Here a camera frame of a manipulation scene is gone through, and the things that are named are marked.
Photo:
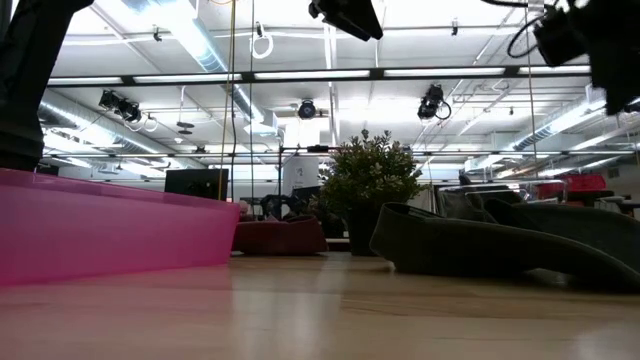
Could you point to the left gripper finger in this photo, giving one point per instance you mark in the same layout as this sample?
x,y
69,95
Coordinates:
x,y
350,17

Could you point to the maroon cap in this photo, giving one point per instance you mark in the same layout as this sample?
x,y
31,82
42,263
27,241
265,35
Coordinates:
x,y
285,237

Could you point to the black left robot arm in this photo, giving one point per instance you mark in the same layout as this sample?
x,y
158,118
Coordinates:
x,y
30,75

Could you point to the round black ceiling device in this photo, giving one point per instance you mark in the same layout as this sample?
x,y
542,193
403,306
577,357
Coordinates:
x,y
306,109

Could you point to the red storage cabinet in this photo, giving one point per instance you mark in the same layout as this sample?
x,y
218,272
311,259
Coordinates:
x,y
585,182

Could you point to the green plant in black pot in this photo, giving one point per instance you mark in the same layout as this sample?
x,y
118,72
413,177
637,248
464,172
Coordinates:
x,y
367,175

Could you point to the clear plastic bin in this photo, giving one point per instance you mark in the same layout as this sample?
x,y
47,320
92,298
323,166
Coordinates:
x,y
525,186

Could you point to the small ceiling disc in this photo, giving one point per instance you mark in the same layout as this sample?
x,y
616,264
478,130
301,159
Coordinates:
x,y
185,125

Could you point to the black monitor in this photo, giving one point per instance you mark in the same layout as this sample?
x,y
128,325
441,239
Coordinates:
x,y
195,184

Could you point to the pink translucent plastic bin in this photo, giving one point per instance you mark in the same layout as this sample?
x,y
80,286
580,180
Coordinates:
x,y
100,235

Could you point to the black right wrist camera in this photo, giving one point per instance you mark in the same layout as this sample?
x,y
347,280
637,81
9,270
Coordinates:
x,y
557,37

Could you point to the black frame beam with lights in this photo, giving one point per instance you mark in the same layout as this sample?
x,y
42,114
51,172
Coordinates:
x,y
377,73

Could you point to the silver ventilation duct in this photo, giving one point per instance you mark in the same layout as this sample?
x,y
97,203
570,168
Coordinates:
x,y
200,47
550,127

